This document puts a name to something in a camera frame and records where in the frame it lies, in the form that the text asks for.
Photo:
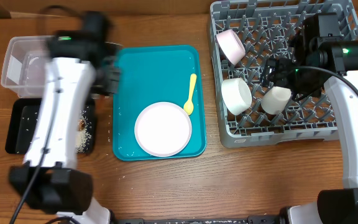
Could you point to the grey dishwasher rack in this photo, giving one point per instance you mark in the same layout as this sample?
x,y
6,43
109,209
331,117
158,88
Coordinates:
x,y
264,28

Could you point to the brown food scrap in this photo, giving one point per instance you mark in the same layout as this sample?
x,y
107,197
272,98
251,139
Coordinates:
x,y
81,124

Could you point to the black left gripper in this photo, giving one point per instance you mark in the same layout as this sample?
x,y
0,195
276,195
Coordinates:
x,y
113,88

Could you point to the teal serving tray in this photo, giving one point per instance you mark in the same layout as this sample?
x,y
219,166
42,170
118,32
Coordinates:
x,y
150,75

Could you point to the yellow plastic spoon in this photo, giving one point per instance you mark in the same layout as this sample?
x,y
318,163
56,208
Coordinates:
x,y
189,106

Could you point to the black waste tray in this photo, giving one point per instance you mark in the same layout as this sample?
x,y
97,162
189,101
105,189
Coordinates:
x,y
24,117

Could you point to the white bowl with food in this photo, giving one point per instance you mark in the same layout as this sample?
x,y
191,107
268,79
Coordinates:
x,y
236,95

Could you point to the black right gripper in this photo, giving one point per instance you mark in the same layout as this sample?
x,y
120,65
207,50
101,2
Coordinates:
x,y
280,66

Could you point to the pink bowl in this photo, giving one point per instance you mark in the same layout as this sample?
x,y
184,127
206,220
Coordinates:
x,y
231,46

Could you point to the pink plate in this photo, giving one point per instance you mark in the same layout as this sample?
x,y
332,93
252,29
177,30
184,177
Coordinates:
x,y
162,129

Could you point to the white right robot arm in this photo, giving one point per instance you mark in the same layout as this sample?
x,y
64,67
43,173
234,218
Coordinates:
x,y
325,62

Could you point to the spilled white rice pile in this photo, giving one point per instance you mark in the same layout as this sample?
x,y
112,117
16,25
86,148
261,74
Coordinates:
x,y
84,138

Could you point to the clear plastic bin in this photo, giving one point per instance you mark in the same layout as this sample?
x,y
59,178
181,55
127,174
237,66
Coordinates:
x,y
20,68

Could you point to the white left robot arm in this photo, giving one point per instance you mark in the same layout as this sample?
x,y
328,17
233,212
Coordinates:
x,y
48,179

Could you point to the white cup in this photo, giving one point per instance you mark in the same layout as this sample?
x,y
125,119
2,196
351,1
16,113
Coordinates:
x,y
275,100

